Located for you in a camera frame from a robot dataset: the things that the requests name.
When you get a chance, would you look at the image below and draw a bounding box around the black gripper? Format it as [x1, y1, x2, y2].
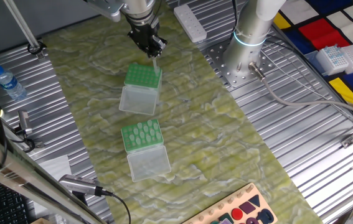
[128, 19, 168, 58]

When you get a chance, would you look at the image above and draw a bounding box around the green rack pipette tip box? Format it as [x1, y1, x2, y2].
[118, 63, 164, 116]
[120, 118, 172, 184]

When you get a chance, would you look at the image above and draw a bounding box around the white pipette tip box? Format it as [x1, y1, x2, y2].
[303, 45, 350, 77]

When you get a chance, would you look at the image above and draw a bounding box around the white power strip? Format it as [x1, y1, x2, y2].
[173, 4, 208, 44]

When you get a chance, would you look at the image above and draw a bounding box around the green marble pattern mat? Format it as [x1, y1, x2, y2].
[41, 0, 324, 224]

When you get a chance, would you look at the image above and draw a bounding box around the aluminium pole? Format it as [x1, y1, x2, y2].
[3, 0, 47, 60]

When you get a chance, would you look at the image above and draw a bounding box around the clear water bottle blue cap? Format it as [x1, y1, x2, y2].
[0, 64, 28, 101]

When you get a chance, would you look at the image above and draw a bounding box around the white paper sheet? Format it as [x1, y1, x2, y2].
[37, 154, 73, 187]

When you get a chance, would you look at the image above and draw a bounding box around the colourful Mondrian pattern cloth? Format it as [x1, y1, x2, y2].
[272, 0, 353, 121]

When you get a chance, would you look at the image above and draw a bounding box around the wooden shape sorter board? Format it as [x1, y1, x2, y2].
[181, 182, 278, 224]

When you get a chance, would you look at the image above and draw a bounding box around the navy triangle block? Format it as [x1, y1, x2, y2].
[248, 194, 261, 208]

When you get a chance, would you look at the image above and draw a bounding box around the purple square block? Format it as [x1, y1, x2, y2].
[238, 201, 257, 215]

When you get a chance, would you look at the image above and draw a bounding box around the red circle block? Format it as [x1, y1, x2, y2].
[231, 207, 244, 221]

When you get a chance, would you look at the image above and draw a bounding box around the navy rounded block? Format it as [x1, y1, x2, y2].
[256, 208, 275, 224]

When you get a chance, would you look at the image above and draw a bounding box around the black keyboard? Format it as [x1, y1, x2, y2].
[0, 175, 32, 224]

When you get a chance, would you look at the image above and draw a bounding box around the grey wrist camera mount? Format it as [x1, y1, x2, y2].
[84, 0, 124, 22]

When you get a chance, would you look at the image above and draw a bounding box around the black base cable bundle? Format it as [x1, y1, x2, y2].
[228, 0, 242, 35]

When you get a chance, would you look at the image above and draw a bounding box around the silver perforated base plate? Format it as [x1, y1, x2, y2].
[205, 37, 277, 90]

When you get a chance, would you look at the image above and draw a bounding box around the thick grey cable with connector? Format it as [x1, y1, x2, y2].
[248, 61, 353, 123]

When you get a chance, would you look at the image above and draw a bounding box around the small silver camera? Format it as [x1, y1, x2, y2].
[17, 110, 33, 135]

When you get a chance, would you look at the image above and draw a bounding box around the black camera cable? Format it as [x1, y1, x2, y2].
[94, 185, 132, 224]

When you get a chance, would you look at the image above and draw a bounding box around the silver camera with black mount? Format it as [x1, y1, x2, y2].
[58, 173, 102, 206]

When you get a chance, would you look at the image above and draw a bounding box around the black looped cable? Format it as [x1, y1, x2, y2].
[6, 124, 45, 153]

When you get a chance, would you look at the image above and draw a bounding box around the aluminium frame beam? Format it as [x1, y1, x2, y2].
[0, 123, 108, 224]

